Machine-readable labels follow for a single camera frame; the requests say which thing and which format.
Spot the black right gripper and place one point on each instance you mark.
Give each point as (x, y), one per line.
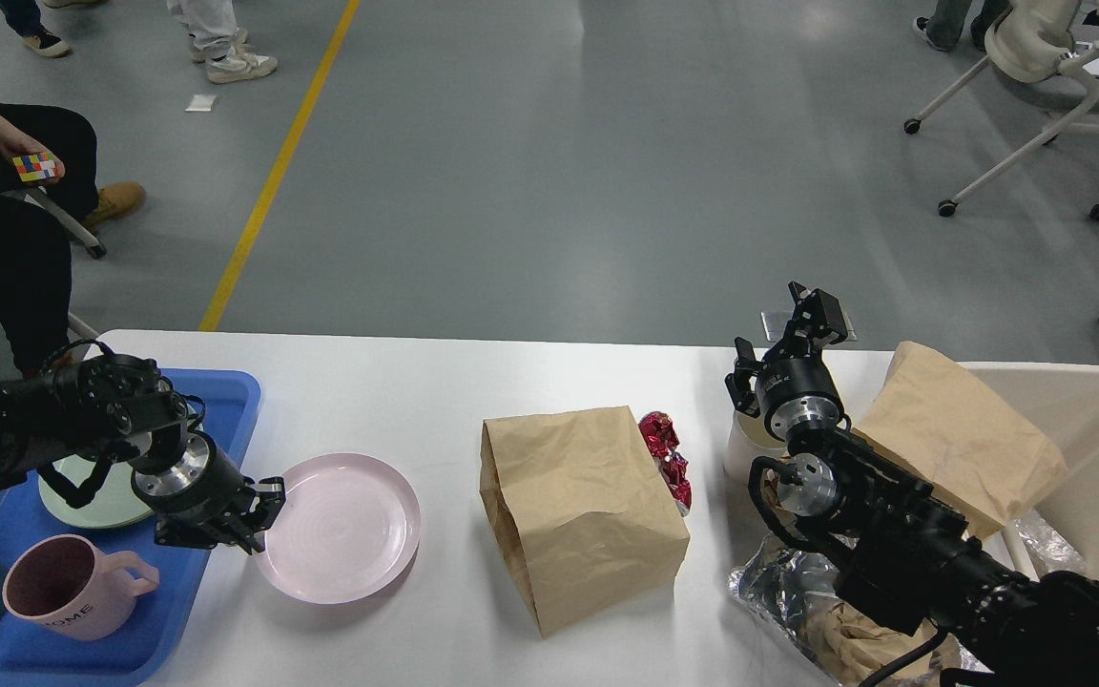
(797, 393)

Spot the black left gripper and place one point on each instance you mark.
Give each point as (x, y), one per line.
(203, 495)

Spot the pink plate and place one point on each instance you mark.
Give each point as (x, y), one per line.
(350, 525)

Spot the pink mug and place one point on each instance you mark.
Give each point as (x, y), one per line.
(67, 585)

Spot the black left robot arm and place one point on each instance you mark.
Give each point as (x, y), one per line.
(71, 425)

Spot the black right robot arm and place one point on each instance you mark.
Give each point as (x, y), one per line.
(901, 554)

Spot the white paper cup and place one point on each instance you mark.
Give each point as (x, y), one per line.
(748, 438)

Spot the green plate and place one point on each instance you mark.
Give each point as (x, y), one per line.
(115, 505)

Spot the red foil wrapper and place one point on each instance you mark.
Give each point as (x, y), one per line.
(662, 442)

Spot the blue plastic tray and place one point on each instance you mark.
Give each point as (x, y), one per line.
(33, 656)

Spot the brown paper bag in bin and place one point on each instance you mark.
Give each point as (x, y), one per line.
(940, 422)

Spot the brown paper bag on table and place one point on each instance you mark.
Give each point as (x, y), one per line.
(582, 517)

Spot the crumpled brown paper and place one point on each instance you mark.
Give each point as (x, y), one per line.
(849, 646)

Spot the beige plastic bin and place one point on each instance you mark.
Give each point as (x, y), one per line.
(1093, 458)

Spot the rubiks cube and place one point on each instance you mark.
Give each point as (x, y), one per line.
(35, 168)

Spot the white office chair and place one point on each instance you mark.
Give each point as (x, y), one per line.
(1032, 52)

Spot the seated person in black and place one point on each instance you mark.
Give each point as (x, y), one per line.
(36, 262)

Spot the paper scrap on floor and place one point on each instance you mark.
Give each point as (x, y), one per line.
(201, 103)

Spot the standing person white sneakers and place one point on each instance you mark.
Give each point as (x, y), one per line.
(218, 43)

